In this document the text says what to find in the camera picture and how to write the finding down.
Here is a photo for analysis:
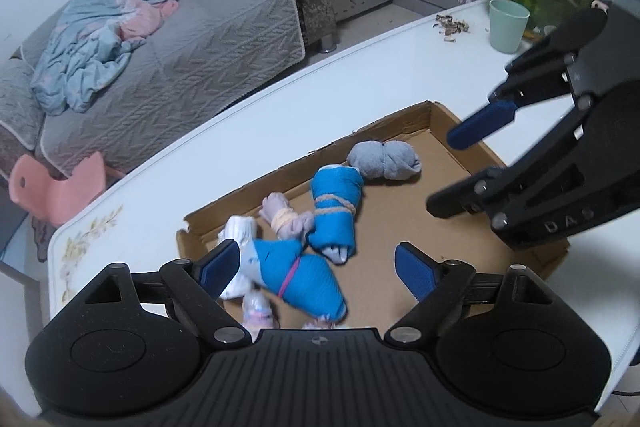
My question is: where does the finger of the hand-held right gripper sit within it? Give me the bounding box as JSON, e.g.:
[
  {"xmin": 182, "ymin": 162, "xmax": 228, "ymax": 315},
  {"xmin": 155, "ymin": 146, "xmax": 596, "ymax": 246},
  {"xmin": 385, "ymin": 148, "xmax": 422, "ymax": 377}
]
[
  {"xmin": 425, "ymin": 93, "xmax": 608, "ymax": 234},
  {"xmin": 446, "ymin": 9, "xmax": 611, "ymax": 151}
]

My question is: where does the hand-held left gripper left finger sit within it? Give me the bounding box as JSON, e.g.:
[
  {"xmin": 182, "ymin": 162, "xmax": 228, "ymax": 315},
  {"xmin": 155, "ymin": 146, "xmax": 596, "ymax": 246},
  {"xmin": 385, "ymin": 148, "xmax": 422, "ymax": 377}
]
[{"xmin": 85, "ymin": 239, "xmax": 251, "ymax": 348}]

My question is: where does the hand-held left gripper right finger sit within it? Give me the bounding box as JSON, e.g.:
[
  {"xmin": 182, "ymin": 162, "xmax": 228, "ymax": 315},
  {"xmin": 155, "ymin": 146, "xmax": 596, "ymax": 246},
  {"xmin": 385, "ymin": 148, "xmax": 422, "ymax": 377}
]
[{"xmin": 384, "ymin": 243, "xmax": 556, "ymax": 348}]

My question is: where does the small white purple patterned bundle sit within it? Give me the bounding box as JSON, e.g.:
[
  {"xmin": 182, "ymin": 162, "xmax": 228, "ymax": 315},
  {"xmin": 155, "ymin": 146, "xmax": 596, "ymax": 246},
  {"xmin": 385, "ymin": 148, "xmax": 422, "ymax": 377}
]
[{"xmin": 241, "ymin": 289, "xmax": 281, "ymax": 333}]

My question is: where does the shallow cardboard box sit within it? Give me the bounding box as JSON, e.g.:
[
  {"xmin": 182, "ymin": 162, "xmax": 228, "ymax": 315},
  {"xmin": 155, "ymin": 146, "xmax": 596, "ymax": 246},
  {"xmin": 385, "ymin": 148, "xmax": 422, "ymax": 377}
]
[{"xmin": 176, "ymin": 101, "xmax": 571, "ymax": 333}]

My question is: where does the lilac sock bundle yellow band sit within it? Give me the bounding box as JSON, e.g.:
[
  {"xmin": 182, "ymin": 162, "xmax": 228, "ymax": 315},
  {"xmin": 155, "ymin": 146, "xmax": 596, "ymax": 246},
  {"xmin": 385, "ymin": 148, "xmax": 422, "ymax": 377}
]
[{"xmin": 261, "ymin": 192, "xmax": 315, "ymax": 240}]

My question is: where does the blue sock bundle pink band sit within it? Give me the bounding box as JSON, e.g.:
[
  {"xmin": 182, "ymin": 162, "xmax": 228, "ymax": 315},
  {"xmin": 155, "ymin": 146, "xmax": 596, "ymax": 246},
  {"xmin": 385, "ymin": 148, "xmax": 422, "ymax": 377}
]
[{"xmin": 250, "ymin": 237, "xmax": 347, "ymax": 322}]

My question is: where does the grey sock bundle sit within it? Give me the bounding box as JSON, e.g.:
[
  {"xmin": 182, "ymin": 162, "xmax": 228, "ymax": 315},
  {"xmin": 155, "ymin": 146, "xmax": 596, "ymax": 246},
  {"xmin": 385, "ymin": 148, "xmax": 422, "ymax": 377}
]
[{"xmin": 346, "ymin": 140, "xmax": 423, "ymax": 182}]

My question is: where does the small white striped bundle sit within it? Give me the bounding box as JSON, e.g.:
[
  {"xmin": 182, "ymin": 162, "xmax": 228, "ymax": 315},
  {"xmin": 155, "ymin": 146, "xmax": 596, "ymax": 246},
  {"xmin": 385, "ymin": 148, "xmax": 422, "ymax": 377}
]
[{"xmin": 302, "ymin": 314, "xmax": 351, "ymax": 330}]

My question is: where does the blue sock bundle beige rope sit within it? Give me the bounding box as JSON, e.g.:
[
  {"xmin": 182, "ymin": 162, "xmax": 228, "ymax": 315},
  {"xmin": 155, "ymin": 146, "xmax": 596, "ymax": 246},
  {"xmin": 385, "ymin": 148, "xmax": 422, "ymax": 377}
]
[{"xmin": 306, "ymin": 165, "xmax": 366, "ymax": 265}]

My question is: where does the green cup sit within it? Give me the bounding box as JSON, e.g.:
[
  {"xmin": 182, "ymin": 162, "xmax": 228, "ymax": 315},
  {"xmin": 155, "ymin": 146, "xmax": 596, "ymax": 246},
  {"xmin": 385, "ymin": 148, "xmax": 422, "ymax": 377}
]
[{"xmin": 488, "ymin": 0, "xmax": 531, "ymax": 54}]

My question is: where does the pile of seed shells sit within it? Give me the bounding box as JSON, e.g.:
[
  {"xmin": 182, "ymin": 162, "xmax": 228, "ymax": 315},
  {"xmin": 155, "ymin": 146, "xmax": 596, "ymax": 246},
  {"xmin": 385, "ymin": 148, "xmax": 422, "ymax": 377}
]
[{"xmin": 432, "ymin": 13, "xmax": 472, "ymax": 44}]

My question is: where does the pink plastic stool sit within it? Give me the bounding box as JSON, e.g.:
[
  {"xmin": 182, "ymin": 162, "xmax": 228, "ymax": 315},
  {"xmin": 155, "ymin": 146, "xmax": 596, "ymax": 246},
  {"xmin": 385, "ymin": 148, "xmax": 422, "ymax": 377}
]
[{"xmin": 9, "ymin": 151, "xmax": 126, "ymax": 228}]

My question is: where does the grey quilted sofa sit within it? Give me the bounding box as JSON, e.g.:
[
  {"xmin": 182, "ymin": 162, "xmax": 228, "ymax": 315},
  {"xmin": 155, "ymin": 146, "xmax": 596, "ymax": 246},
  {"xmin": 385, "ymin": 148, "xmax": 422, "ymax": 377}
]
[{"xmin": 0, "ymin": 0, "xmax": 341, "ymax": 188}]

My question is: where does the light blue pink blanket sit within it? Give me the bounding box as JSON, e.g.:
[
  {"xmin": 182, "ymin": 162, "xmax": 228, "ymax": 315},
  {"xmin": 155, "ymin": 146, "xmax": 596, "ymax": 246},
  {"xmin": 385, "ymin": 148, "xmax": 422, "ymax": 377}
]
[{"xmin": 30, "ymin": 0, "xmax": 180, "ymax": 116}]

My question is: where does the black cable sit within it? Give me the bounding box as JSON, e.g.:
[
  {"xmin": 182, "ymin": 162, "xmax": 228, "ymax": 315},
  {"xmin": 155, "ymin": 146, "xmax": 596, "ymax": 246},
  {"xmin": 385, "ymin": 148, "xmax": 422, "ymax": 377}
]
[{"xmin": 612, "ymin": 357, "xmax": 640, "ymax": 398}]

